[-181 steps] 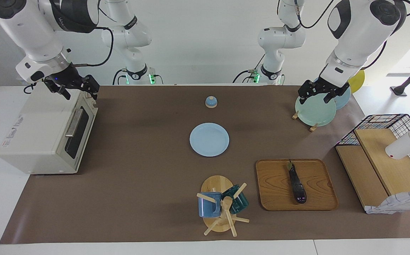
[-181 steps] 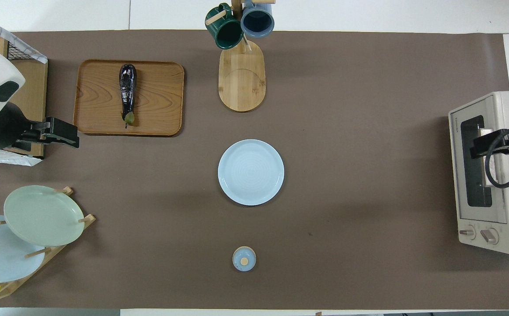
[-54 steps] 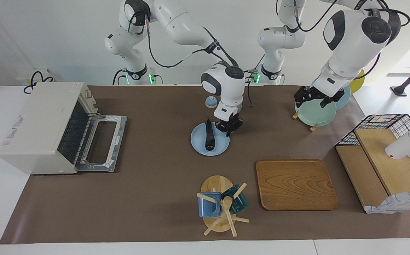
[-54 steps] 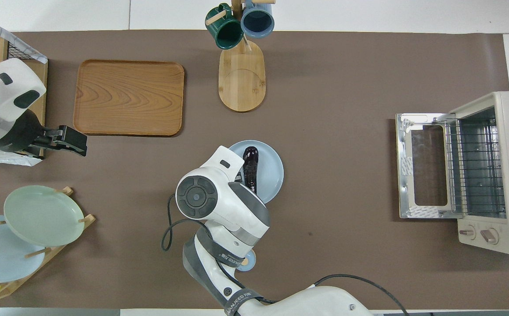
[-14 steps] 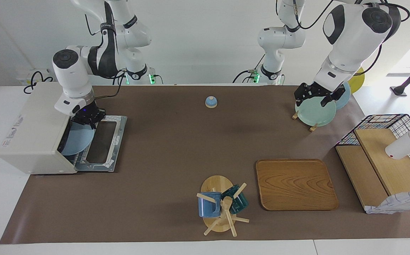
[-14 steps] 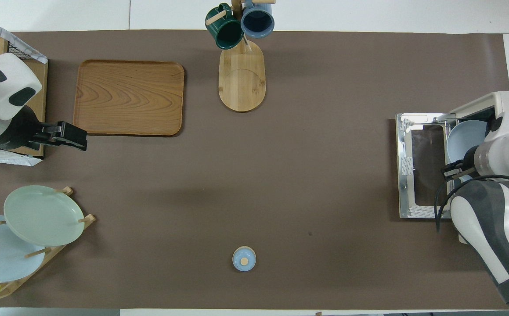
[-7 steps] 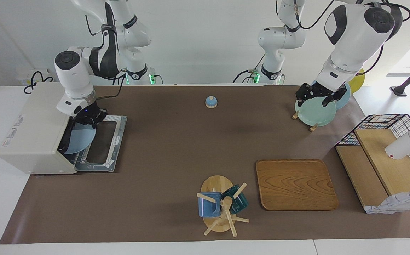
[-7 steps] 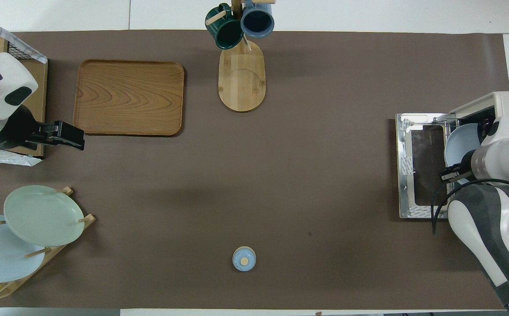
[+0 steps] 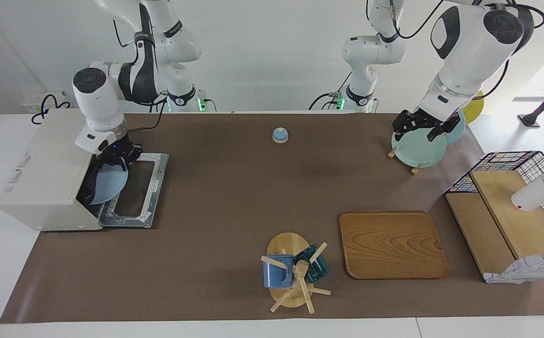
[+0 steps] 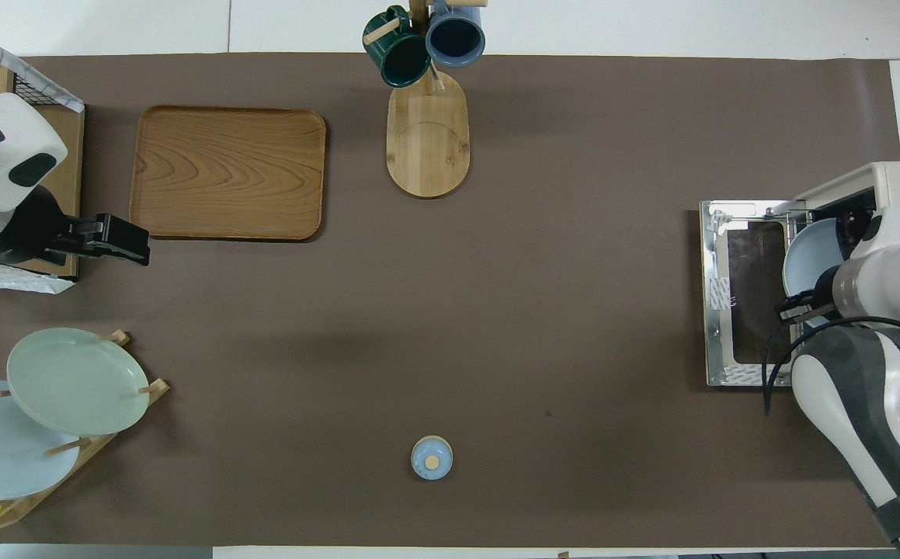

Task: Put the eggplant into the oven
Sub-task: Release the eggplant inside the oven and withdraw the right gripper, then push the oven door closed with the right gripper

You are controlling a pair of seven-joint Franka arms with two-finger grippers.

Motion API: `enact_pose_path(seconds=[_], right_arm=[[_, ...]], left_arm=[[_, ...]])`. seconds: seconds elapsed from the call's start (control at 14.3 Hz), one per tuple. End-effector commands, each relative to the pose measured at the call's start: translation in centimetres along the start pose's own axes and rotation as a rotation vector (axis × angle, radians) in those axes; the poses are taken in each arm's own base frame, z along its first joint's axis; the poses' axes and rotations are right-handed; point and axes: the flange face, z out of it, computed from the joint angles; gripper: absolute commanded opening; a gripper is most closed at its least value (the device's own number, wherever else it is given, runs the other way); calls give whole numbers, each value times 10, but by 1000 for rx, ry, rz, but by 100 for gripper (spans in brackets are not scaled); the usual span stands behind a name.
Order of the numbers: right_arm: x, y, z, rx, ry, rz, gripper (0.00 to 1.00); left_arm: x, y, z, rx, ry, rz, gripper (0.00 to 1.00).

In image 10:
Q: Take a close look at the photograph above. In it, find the blue grey mug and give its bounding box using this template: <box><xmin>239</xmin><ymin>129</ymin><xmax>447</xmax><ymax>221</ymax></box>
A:
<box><xmin>425</xmin><ymin>0</ymin><xmax>486</xmax><ymax>68</ymax></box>

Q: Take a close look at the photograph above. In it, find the pale green plate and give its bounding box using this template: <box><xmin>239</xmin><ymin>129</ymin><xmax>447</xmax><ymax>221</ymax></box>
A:
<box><xmin>6</xmin><ymin>328</ymin><xmax>150</xmax><ymax>436</ymax></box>

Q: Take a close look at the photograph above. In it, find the brown table mat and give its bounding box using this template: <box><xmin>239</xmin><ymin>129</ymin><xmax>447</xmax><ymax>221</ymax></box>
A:
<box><xmin>0</xmin><ymin>53</ymin><xmax>900</xmax><ymax>548</ymax></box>

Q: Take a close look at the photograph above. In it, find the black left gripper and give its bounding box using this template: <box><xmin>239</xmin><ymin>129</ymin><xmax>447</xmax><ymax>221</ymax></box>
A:
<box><xmin>0</xmin><ymin>186</ymin><xmax>150</xmax><ymax>273</ymax></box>

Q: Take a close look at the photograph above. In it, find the dark green mug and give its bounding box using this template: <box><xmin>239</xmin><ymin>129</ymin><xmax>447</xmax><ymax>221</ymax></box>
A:
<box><xmin>363</xmin><ymin>6</ymin><xmax>431</xmax><ymax>88</ymax></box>

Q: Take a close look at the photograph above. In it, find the wooden mug rack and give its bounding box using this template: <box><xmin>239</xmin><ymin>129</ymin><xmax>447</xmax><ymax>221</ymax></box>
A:
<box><xmin>386</xmin><ymin>0</ymin><xmax>488</xmax><ymax>199</ymax></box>

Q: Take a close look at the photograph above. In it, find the wooden plate rack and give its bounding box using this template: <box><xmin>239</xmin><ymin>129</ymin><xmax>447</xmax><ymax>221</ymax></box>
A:
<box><xmin>0</xmin><ymin>330</ymin><xmax>170</xmax><ymax>533</ymax></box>

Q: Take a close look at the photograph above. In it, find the glass oven door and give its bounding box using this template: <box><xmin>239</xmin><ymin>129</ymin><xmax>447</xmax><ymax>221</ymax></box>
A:
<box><xmin>700</xmin><ymin>200</ymin><xmax>808</xmax><ymax>387</ymax></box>

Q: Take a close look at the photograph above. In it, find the rectangular wooden tray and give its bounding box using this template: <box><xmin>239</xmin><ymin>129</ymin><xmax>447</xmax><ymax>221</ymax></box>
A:
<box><xmin>129</xmin><ymin>105</ymin><xmax>327</xmax><ymax>242</ymax></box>

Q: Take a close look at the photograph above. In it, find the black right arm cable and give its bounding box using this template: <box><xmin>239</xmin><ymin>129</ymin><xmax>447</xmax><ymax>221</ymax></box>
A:
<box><xmin>763</xmin><ymin>314</ymin><xmax>900</xmax><ymax>451</ymax></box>

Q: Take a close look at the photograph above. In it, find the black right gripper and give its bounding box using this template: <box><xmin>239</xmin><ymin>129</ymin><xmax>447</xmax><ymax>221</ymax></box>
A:
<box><xmin>776</xmin><ymin>289</ymin><xmax>840</xmax><ymax>324</ymax></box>

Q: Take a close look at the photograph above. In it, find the wooden shelf with wire mesh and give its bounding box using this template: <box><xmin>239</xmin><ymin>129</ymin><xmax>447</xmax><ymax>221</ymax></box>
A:
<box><xmin>0</xmin><ymin>19</ymin><xmax>85</xmax><ymax>294</ymax></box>

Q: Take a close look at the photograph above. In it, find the light blue ribbed plate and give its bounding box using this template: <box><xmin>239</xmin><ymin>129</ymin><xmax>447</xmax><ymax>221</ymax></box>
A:
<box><xmin>782</xmin><ymin>218</ymin><xmax>854</xmax><ymax>327</ymax></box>

